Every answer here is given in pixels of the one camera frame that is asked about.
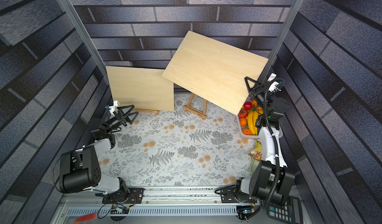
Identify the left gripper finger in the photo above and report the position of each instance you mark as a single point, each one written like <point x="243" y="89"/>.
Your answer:
<point x="125" y="110"/>
<point x="129" y="118"/>

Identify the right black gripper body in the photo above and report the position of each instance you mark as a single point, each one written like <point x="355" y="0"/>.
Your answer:
<point x="258" y="92"/>

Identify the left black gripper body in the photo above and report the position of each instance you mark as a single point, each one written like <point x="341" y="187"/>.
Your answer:
<point x="115" y="123"/>

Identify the plywood board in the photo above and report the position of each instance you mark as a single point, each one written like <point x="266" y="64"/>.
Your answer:
<point x="143" y="88"/>
<point x="214" y="70"/>

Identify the small wooden easel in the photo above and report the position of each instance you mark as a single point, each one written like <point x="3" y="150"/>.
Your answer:
<point x="198" y="107"/>
<point x="156" y="112"/>

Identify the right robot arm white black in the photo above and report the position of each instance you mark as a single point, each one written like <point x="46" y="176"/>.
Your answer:
<point x="271" y="181"/>

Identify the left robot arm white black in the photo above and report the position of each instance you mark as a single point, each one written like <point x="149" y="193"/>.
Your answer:
<point x="80" y="170"/>

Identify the red toy apple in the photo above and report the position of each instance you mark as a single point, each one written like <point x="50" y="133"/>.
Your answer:
<point x="248" y="106"/>

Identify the yellow toy banana bunch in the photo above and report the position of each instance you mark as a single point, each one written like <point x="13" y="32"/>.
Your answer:
<point x="251" y="122"/>

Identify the small orange toy fruit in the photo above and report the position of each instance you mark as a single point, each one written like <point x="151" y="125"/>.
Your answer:
<point x="243" y="122"/>

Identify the white plastic basket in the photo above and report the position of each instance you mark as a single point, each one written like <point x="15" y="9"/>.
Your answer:
<point x="244" y="131"/>

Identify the yellow snack bag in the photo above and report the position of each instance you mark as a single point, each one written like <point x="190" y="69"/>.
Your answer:
<point x="256" y="153"/>

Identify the green plastic container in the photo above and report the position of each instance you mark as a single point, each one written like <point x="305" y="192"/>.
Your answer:
<point x="253" y="166"/>

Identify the floral tablecloth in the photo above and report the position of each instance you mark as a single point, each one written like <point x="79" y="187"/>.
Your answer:
<point x="178" y="148"/>

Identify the black calculator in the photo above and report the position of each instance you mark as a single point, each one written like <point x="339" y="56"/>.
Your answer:
<point x="290" y="213"/>

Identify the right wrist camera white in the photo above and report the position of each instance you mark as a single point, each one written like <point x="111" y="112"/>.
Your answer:
<point x="275" y="84"/>

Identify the aluminium rail base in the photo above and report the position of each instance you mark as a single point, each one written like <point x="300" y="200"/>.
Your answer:
<point x="159" y="205"/>

